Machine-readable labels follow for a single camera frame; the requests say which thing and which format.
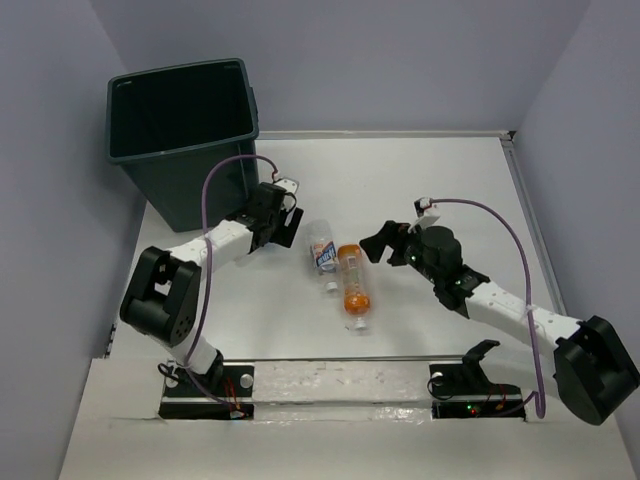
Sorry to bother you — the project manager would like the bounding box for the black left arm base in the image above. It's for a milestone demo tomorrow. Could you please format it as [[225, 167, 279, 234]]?
[[157, 361, 255, 421]]

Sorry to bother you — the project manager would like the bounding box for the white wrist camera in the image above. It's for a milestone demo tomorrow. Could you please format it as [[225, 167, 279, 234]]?
[[408, 197, 440, 233], [272, 173, 300, 212]]

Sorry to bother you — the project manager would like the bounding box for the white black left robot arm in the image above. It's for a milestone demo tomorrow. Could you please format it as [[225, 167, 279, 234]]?
[[119, 178, 303, 395]]

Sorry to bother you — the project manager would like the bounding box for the clear bottle white blue label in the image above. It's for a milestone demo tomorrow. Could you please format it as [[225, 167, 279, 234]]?
[[306, 219, 339, 293]]

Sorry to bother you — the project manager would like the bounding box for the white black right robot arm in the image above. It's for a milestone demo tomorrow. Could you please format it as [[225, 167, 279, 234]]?
[[359, 221, 639, 426]]

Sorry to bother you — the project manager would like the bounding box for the large orange label bottle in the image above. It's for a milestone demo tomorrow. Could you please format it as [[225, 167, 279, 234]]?
[[338, 244, 371, 331]]

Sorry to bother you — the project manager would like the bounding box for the dark green plastic bin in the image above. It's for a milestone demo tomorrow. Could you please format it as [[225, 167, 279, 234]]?
[[105, 58, 259, 232]]

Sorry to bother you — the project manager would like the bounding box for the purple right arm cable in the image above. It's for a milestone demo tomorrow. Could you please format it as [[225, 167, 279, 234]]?
[[429, 197, 547, 419]]

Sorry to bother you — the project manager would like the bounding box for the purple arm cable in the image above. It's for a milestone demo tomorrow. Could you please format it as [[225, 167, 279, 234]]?
[[429, 197, 547, 419], [182, 154, 281, 411]]

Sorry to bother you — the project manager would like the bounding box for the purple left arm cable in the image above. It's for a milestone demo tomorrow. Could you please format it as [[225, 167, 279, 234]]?
[[182, 154, 281, 411]]

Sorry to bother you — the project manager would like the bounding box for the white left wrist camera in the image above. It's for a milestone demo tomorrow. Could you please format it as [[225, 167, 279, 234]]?
[[272, 173, 300, 212]]

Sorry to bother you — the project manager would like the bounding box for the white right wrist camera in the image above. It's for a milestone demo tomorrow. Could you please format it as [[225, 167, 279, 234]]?
[[408, 197, 440, 233]]

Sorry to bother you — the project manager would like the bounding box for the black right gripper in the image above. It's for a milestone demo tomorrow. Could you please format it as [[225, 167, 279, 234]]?
[[359, 219, 441, 285]]

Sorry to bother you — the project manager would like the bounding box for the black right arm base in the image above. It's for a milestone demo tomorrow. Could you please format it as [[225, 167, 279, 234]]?
[[426, 340, 526, 420]]

